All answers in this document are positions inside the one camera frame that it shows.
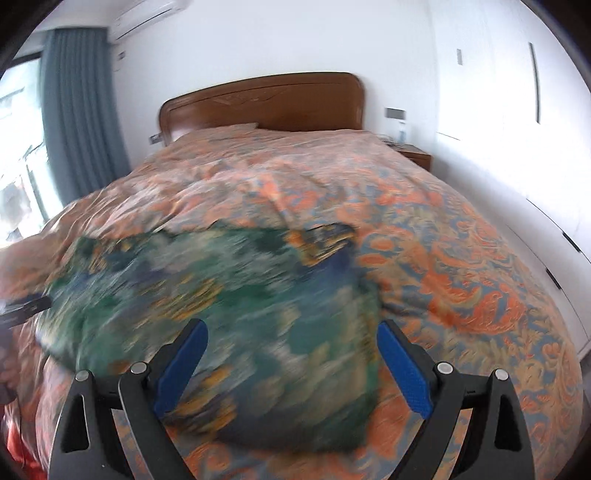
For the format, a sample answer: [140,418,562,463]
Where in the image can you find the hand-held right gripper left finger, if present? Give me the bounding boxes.
[48,318,208,480]

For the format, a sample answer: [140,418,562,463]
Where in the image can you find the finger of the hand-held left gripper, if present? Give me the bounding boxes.
[0,295,52,329]

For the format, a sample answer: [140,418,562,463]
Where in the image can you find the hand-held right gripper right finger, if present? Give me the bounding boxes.
[376,320,536,480]

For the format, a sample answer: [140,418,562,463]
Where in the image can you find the green printed jacket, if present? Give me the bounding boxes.
[39,222,384,455]

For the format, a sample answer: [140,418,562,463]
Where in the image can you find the orange paisley blanket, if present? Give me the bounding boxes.
[0,124,585,480]

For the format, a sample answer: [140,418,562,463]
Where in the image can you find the glass window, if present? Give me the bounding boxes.
[0,53,63,245]

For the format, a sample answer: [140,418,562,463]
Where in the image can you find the grey-blue curtain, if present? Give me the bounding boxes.
[39,28,132,208]

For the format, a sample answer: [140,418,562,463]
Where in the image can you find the wooden nightstand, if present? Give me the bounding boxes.
[397,144,434,172]

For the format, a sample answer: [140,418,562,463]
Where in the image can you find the white wardrobe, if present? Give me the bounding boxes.
[429,0,591,356]

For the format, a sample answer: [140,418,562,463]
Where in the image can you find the wooden headboard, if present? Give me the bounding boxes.
[158,71,365,148]

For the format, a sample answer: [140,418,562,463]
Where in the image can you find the white air conditioner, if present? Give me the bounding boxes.
[109,0,190,43]

